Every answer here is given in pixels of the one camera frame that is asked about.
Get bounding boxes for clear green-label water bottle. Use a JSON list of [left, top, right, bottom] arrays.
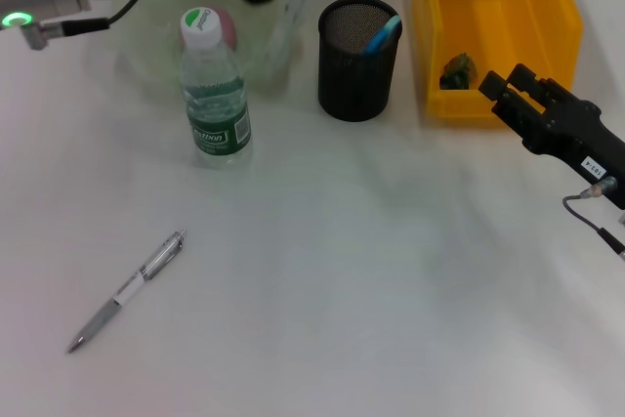
[[176, 6, 255, 169]]

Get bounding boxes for light blue scissors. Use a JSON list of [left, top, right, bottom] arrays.
[[360, 15, 403, 56]]

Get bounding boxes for clear plastic ruler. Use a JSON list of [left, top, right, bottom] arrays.
[[266, 0, 314, 77]]

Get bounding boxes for yellow plastic bin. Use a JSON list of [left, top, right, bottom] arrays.
[[411, 0, 585, 128]]

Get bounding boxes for black mesh pen holder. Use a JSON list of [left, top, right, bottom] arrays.
[[316, 0, 404, 123]]

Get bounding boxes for translucent green fruit bowl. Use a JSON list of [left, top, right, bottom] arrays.
[[114, 0, 305, 104]]

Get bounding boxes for pink peach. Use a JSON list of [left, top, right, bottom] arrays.
[[179, 9, 239, 53]]

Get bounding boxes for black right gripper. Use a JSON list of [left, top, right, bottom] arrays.
[[478, 63, 625, 208]]

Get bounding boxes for green plastic wrapper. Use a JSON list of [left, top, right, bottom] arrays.
[[438, 52, 478, 92]]

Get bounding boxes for silver white pen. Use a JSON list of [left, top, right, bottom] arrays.
[[65, 229, 188, 354]]

